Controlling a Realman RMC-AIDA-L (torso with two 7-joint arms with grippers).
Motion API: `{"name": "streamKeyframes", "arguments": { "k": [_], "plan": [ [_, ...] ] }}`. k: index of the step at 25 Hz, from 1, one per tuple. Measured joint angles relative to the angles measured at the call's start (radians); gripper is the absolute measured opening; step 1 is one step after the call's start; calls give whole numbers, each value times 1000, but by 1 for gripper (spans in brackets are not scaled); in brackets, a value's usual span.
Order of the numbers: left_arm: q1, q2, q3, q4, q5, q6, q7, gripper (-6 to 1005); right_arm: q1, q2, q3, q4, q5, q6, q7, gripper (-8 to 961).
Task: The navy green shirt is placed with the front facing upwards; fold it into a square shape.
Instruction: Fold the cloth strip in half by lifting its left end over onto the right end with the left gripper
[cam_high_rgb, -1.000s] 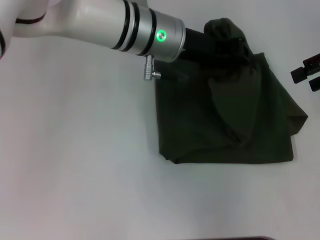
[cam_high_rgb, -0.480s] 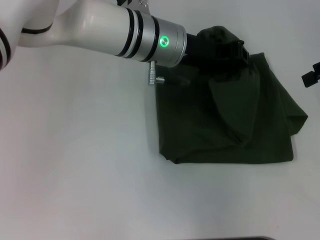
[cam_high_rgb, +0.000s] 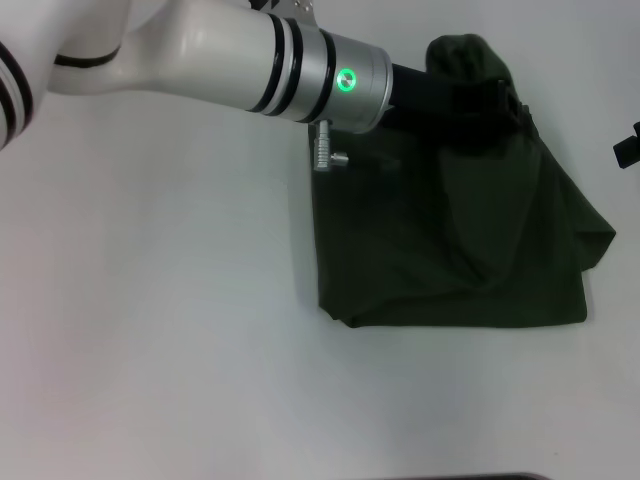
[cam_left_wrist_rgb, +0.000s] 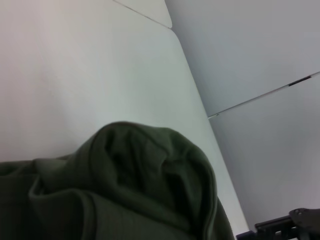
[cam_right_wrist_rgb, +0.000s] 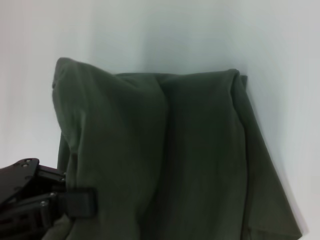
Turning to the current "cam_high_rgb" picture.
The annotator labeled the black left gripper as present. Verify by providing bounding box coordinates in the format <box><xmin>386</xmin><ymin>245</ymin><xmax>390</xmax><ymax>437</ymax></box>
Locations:
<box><xmin>380</xmin><ymin>61</ymin><xmax>533</xmax><ymax>152</ymax></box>

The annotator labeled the dark green printed t-shirt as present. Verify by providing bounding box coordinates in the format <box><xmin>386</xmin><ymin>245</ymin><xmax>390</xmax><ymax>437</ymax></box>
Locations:
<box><xmin>310</xmin><ymin>32</ymin><xmax>617</xmax><ymax>330</ymax></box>

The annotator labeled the dark rounded panel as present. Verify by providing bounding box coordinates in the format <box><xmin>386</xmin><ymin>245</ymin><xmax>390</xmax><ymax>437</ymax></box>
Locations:
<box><xmin>438</xmin><ymin>471</ymin><xmax>567</xmax><ymax>480</ymax></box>

